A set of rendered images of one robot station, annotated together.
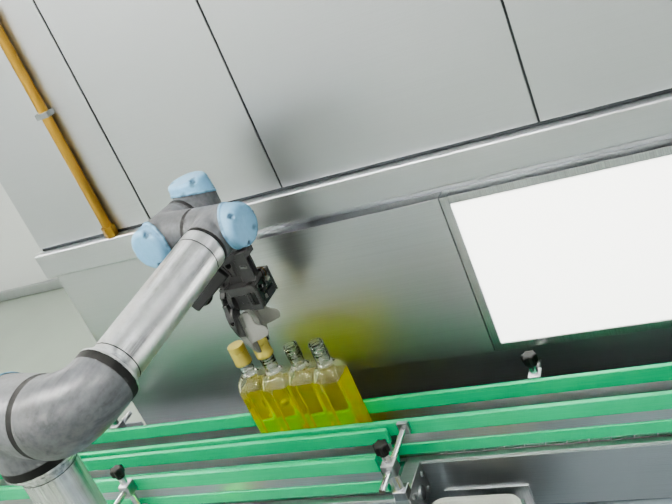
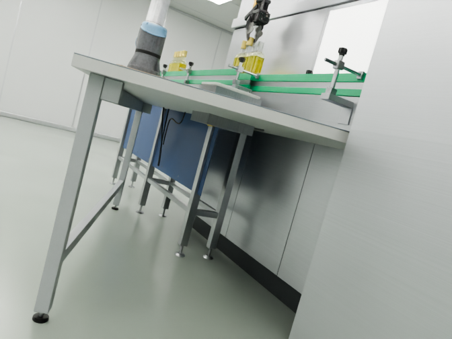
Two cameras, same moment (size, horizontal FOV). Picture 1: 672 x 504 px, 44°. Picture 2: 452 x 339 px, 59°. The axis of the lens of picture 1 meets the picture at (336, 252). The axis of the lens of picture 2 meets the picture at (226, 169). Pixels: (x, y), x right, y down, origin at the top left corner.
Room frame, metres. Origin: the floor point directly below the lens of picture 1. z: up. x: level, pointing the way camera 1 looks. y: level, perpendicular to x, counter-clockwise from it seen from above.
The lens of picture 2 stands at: (-0.33, -0.95, 0.65)
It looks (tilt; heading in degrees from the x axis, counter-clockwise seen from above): 5 degrees down; 32
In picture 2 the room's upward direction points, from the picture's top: 15 degrees clockwise
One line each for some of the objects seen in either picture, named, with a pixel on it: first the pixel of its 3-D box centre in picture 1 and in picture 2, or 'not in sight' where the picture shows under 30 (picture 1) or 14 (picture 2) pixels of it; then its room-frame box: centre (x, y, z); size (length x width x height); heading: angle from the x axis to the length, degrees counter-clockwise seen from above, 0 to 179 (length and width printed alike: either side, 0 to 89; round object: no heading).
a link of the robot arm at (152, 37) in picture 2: not in sight; (151, 38); (0.97, 0.41, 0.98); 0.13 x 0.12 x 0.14; 51
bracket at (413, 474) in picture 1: (414, 492); (241, 94); (1.25, 0.05, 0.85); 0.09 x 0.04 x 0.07; 152
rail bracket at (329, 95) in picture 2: not in sight; (338, 85); (0.92, -0.51, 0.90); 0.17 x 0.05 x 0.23; 152
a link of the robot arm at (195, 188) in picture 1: (198, 205); not in sight; (1.44, 0.19, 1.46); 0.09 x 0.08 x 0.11; 141
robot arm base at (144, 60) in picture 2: not in sight; (145, 63); (0.97, 0.41, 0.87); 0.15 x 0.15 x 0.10
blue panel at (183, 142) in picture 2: not in sight; (171, 137); (1.71, 0.79, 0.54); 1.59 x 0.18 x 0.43; 62
